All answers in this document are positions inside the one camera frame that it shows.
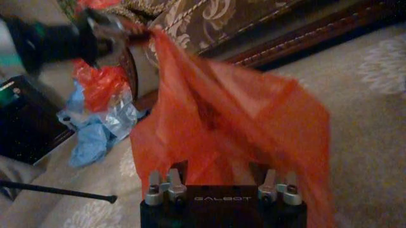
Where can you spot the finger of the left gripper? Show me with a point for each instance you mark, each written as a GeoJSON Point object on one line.
{"type": "Point", "coordinates": [120, 44]}
{"type": "Point", "coordinates": [111, 23]}

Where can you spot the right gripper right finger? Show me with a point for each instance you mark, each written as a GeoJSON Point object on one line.
{"type": "Point", "coordinates": [269, 184]}

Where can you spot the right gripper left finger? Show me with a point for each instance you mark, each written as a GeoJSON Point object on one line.
{"type": "Point", "coordinates": [173, 183]}

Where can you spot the orange plastic garbage bag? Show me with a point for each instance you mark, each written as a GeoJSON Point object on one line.
{"type": "Point", "coordinates": [240, 123]}

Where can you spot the crumpled red plastic bag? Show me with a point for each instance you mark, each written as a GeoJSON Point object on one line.
{"type": "Point", "coordinates": [101, 88]}

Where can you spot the brown floral patterned trash bin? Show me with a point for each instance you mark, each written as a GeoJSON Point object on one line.
{"type": "Point", "coordinates": [203, 21]}

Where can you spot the crumpled blue plastic bag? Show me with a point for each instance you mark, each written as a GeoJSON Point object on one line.
{"type": "Point", "coordinates": [89, 142]}

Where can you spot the crumpled silver foil wrapper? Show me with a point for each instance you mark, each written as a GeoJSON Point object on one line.
{"type": "Point", "coordinates": [121, 118]}

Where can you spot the thin black rod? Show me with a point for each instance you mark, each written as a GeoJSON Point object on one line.
{"type": "Point", "coordinates": [62, 192]}

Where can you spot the black box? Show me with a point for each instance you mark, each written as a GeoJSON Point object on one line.
{"type": "Point", "coordinates": [28, 123]}

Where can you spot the dark wooden furniture base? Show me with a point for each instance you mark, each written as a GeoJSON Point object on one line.
{"type": "Point", "coordinates": [316, 33]}

